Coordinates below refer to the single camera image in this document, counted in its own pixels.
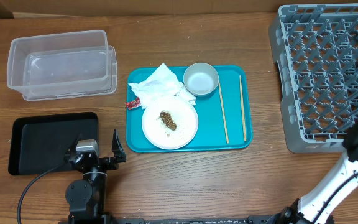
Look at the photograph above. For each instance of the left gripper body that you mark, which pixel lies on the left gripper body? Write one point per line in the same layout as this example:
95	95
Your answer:
108	164

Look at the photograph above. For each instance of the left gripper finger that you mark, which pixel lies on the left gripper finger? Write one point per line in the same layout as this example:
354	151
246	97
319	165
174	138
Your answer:
72	149
117	149

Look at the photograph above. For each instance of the grey bowl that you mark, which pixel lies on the grey bowl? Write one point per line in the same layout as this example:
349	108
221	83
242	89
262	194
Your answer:
201	79

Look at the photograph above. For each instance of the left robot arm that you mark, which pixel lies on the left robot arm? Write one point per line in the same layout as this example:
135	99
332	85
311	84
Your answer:
86	197

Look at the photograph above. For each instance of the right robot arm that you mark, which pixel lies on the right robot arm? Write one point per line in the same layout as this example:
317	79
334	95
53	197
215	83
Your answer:
316	206

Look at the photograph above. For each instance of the grey dishwasher rack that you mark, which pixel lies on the grey dishwasher rack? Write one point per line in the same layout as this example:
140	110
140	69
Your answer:
315	47

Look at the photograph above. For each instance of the black plastic tray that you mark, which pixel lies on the black plastic tray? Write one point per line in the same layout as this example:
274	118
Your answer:
38	143

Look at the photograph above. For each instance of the red sauce packet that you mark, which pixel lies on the red sauce packet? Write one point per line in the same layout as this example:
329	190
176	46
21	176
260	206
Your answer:
133	104

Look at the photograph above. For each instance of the brown food scrap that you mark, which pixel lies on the brown food scrap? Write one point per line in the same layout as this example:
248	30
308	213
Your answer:
168	121

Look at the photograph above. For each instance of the large white plate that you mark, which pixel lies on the large white plate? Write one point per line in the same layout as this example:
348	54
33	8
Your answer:
183	114

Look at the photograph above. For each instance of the crumpled white paper napkin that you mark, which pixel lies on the crumpled white paper napkin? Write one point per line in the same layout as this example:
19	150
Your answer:
162	82

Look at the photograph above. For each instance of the clear plastic storage bin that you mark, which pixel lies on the clear plastic storage bin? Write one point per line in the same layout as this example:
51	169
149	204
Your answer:
59	64

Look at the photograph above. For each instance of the teal serving tray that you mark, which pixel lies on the teal serving tray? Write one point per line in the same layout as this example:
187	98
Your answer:
210	135

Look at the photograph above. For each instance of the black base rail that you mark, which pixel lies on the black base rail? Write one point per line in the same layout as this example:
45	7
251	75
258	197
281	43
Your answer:
253	219

